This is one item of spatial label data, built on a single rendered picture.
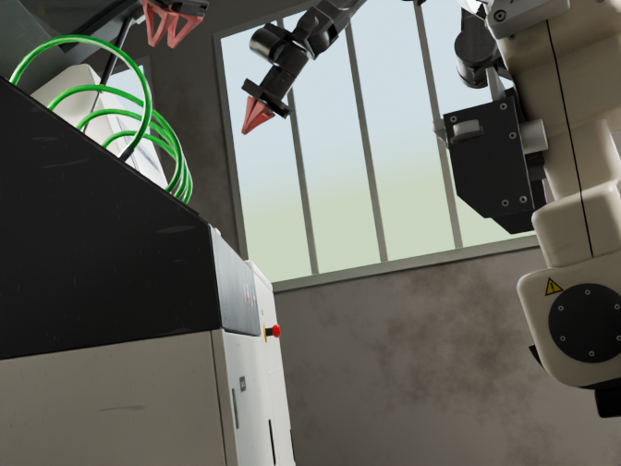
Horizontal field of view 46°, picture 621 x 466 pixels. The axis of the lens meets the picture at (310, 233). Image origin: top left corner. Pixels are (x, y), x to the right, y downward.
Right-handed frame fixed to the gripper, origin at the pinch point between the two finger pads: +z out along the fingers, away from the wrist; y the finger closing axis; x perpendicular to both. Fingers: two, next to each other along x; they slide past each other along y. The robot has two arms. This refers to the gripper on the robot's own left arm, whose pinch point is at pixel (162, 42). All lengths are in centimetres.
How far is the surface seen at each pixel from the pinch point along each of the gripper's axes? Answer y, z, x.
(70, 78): -32, 33, -52
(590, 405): -202, 104, 103
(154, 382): 27, 36, 41
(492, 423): -194, 134, 75
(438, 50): -231, 10, -39
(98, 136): -31, 41, -37
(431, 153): -219, 50, -15
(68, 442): 36, 47, 36
